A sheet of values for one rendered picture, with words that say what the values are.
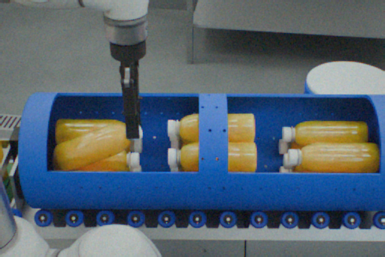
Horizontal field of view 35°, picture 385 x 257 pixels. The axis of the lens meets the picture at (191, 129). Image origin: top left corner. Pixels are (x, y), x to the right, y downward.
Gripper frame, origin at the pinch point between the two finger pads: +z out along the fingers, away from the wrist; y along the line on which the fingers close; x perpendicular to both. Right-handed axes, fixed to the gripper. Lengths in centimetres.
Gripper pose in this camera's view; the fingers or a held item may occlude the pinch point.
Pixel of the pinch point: (133, 119)
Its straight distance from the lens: 136.8
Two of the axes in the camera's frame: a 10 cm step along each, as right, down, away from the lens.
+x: -10.0, 0.0, 0.1
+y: 0.1, -5.6, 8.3
